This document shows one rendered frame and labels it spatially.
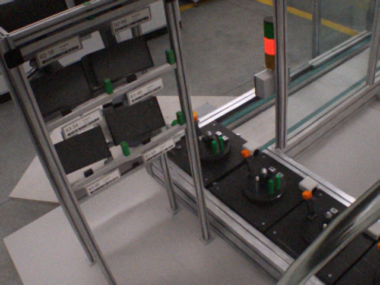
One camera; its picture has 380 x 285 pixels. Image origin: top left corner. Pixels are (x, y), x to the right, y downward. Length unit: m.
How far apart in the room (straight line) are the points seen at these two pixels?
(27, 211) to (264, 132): 1.86
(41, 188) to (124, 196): 0.36
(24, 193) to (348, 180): 1.21
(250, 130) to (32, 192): 0.88
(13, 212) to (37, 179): 1.28
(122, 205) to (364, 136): 0.96
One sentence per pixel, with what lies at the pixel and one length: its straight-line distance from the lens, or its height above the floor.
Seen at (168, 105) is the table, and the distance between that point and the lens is 1.86.
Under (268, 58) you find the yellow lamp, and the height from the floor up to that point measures 1.30.
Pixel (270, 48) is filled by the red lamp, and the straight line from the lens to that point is 1.21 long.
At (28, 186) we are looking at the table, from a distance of 1.67.
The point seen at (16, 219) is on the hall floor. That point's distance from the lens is 2.89.
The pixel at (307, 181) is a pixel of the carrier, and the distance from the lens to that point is 1.25.
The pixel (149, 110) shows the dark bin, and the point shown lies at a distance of 0.95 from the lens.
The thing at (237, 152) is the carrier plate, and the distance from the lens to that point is 1.38.
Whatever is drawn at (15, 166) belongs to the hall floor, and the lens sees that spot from 3.35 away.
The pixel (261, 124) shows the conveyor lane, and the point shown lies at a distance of 1.58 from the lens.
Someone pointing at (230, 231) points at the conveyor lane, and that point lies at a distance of 1.20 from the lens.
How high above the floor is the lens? 1.87
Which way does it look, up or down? 38 degrees down
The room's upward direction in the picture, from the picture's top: 9 degrees counter-clockwise
